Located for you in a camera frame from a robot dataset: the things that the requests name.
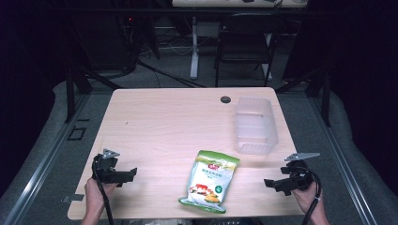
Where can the person's left hand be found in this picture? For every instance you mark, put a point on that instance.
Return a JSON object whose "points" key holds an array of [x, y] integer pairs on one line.
{"points": [[94, 197]]}

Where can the black folding chair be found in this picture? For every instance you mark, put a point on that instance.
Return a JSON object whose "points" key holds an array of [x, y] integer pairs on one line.
{"points": [[247, 40]]}

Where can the dark computer tower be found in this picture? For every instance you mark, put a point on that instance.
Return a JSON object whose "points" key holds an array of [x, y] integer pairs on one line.
{"points": [[109, 40]]}

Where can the green and white snack bag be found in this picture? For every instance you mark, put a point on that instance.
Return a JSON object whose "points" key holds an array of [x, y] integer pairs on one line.
{"points": [[210, 182]]}

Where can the aluminium floor rail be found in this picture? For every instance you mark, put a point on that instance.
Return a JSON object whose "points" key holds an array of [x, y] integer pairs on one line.
{"points": [[37, 175], [342, 162]]}

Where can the black tape rectangle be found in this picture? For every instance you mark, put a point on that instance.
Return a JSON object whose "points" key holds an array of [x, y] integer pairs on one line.
{"points": [[68, 133]]}

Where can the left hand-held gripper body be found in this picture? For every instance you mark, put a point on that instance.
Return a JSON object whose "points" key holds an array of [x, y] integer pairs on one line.
{"points": [[104, 172]]}

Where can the grey tape strip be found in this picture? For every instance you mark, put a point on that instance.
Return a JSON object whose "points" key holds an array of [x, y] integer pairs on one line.
{"points": [[73, 198]]}

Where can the dark round table grommet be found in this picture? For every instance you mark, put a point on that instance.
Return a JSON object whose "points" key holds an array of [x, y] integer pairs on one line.
{"points": [[225, 99]]}

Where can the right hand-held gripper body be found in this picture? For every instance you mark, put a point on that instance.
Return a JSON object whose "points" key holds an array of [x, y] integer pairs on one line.
{"points": [[298, 178]]}

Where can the black metal stand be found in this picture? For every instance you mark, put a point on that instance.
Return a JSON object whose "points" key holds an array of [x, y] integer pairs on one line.
{"points": [[70, 93], [326, 97]]}

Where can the white desk leg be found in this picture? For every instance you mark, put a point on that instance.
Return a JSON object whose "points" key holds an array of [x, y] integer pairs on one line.
{"points": [[194, 53]]}

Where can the clear plastic storage bin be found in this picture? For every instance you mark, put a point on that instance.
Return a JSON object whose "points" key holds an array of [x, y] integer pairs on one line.
{"points": [[256, 131]]}

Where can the person's right hand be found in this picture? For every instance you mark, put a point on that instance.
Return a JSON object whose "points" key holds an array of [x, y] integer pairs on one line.
{"points": [[308, 200]]}

